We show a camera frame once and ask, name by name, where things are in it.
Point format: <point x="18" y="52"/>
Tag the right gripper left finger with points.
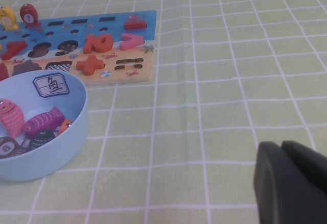
<point x="276" y="196"/>

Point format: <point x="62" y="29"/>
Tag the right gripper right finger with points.
<point x="309" y="162"/>

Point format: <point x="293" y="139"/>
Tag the wooden number puzzle board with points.
<point x="115" y="27"/>

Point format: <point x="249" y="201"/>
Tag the pink greater-than sign piece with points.
<point x="138" y="41"/>

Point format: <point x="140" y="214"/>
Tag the red minus sign piece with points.
<point x="135" y="25"/>

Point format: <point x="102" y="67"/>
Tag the orange fish piece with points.
<point x="65" y="125"/>

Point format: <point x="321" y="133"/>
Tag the orange plus sign piece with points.
<point x="90" y="65"/>

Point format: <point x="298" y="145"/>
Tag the light blue plastic bowl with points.
<point x="51" y="157"/>

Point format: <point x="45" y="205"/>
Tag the orange number ten piece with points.
<point x="102" y="44"/>

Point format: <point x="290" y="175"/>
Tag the black fish piece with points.
<point x="42" y="138"/>

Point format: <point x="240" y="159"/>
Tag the magenta fish piece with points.
<point x="43" y="119"/>

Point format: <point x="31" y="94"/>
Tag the pink fish piece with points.
<point x="11" y="119"/>

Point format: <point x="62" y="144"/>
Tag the green checked tablecloth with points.
<point x="230" y="81"/>

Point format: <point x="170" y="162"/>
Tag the brown fish marked eight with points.
<point x="7" y="147"/>

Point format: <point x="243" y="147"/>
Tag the yellow fish marked six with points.
<point x="7" y="17"/>

